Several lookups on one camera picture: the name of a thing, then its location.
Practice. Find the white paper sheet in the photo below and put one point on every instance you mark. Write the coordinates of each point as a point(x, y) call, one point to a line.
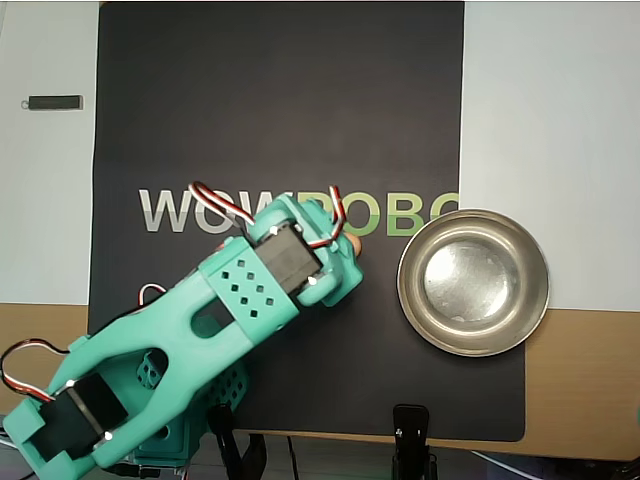
point(45, 200)
point(550, 125)

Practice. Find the metal bowl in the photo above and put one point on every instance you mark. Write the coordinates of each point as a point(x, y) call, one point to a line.
point(475, 280)

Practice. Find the black table clamp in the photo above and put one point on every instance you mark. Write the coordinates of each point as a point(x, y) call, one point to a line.
point(225, 435)

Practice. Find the cork ball with black base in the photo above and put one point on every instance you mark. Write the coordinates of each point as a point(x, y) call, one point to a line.
point(356, 244)

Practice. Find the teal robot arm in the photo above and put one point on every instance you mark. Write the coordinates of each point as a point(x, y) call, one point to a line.
point(165, 320)

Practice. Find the teal robot base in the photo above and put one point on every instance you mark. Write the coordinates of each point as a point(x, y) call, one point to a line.
point(230, 387)

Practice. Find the black USB stick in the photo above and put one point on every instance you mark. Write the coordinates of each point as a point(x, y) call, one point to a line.
point(52, 102)

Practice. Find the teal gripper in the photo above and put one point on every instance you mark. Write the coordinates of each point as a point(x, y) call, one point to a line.
point(351, 266)

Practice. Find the black WOWROBO mat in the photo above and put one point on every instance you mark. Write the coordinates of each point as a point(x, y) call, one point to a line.
point(275, 100)

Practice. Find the black spring lamp stand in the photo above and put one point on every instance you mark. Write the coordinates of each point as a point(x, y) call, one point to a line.
point(411, 425)

